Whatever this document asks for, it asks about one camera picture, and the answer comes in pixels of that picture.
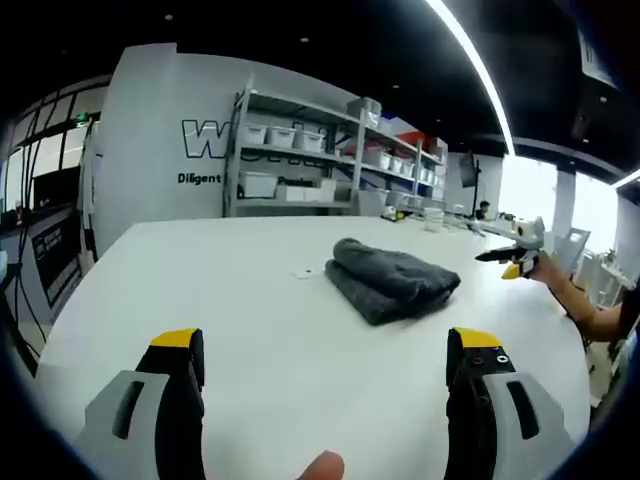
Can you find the white chair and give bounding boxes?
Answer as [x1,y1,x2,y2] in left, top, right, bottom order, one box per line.
[549,227,592,281]

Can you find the grey metal shelving unit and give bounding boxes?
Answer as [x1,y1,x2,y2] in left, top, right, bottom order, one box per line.
[349,97,449,217]
[222,74,366,219]

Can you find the clear lidded storage box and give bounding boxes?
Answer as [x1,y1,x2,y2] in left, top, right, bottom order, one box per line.
[346,97,383,130]

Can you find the stack of white bowls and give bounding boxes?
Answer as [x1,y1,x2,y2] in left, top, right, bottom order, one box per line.
[422,206,446,233]

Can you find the dark grey towel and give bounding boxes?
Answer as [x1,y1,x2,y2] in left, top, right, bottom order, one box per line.
[323,237,462,327]

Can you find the black hanging cables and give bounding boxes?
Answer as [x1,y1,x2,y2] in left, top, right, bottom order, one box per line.
[2,112,51,381]

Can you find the person's left hand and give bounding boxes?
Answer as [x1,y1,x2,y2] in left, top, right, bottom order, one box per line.
[288,450,346,480]

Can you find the long ceiling light strip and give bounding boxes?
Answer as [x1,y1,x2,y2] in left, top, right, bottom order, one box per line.
[424,0,517,156]

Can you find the black monitor on stand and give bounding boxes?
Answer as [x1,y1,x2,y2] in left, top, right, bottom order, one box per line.
[458,150,484,216]

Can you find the white storage bin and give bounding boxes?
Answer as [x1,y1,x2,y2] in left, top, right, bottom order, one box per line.
[238,171,279,200]
[238,122,269,147]
[265,125,297,149]
[292,128,324,153]

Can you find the person's right hand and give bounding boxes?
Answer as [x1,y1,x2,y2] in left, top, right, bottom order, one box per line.
[528,252,571,294]

